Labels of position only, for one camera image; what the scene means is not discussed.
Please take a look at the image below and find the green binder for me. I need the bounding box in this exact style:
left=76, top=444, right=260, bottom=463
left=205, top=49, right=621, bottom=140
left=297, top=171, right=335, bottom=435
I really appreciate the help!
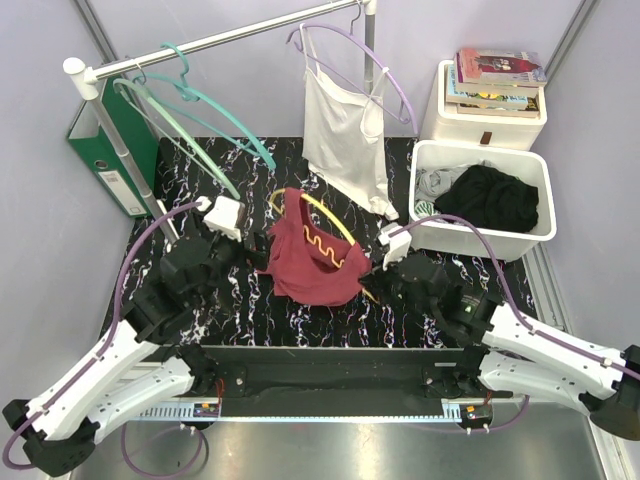
left=67, top=78, right=158, bottom=218

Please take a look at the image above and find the black marbled mat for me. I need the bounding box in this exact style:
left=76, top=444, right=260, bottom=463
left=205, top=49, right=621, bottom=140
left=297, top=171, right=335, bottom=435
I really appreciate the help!
left=122, top=137, right=537, bottom=348

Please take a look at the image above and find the purple hanger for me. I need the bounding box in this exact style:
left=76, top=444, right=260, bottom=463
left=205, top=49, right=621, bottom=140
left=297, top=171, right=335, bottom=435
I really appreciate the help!
left=285, top=1, right=418, bottom=137

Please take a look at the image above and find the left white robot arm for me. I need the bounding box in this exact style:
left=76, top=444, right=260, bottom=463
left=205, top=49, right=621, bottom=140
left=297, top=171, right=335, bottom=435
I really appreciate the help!
left=2, top=233, right=270, bottom=477

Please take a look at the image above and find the green patterned garment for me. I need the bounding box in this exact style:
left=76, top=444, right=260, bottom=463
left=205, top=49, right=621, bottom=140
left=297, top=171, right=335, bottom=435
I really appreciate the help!
left=414, top=199, right=440, bottom=219

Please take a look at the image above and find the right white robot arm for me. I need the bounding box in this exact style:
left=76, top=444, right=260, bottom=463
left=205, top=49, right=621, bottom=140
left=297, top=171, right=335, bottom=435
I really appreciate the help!
left=361, top=254, right=639, bottom=441

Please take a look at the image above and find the yellow hanger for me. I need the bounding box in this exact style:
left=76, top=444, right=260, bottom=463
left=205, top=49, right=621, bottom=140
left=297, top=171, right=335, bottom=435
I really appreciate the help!
left=268, top=188, right=381, bottom=304

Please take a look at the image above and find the middle book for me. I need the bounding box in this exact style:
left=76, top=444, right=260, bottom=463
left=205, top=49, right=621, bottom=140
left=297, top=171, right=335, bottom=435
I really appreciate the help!
left=445, top=64, right=539, bottom=105

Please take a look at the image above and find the silver clothes rail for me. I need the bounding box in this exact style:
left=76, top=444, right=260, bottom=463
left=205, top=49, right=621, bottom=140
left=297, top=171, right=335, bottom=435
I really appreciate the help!
left=62, top=1, right=377, bottom=243

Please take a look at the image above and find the grey garment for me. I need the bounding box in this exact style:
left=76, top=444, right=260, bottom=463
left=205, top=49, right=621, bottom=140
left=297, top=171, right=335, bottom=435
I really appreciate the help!
left=413, top=164, right=473, bottom=204

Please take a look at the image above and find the bottom book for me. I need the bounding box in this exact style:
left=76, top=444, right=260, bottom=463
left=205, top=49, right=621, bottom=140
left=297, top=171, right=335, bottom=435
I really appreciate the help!
left=456, top=98, right=540, bottom=118

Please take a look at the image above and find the white tank top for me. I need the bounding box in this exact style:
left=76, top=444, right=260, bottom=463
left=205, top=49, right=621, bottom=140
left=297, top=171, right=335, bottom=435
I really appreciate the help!
left=299, top=26, right=399, bottom=220

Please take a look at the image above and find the black garment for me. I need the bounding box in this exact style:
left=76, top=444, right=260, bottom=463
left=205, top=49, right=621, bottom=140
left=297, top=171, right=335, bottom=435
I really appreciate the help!
left=435, top=165, right=539, bottom=233

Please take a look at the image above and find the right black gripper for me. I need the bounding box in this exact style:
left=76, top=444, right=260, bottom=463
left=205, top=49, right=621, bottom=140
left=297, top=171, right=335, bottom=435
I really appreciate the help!
left=360, top=248, right=438, bottom=320

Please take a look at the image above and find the teal hanger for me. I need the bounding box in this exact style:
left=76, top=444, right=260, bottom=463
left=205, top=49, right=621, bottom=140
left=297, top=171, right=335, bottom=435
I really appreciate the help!
left=133, top=42, right=276, bottom=171

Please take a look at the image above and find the top pink book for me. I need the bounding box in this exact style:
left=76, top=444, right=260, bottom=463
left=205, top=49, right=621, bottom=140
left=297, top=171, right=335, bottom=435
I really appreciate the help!
left=456, top=48, right=547, bottom=87

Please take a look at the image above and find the white laundry bin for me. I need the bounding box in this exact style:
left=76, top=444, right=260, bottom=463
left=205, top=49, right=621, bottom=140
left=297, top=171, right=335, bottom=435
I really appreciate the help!
left=408, top=140, right=557, bottom=262

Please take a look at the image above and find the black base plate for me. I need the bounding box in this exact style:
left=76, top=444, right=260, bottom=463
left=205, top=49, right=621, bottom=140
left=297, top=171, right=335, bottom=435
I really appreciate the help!
left=202, top=346, right=487, bottom=399

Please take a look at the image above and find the light green hanger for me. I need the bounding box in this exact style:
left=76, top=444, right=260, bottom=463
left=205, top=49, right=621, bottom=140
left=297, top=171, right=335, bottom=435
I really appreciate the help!
left=113, top=78, right=240, bottom=200

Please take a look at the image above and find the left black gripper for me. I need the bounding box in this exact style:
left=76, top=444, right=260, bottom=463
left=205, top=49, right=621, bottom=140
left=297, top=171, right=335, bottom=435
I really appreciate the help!
left=194, top=209, right=275, bottom=306

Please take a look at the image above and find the dark red tank top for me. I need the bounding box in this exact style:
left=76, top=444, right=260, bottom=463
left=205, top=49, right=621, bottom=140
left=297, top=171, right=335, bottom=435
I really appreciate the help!
left=265, top=187, right=372, bottom=307

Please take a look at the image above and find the white storage box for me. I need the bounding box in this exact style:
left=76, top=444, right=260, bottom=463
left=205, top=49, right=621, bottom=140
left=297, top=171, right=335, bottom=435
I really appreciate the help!
left=419, top=60, right=547, bottom=150

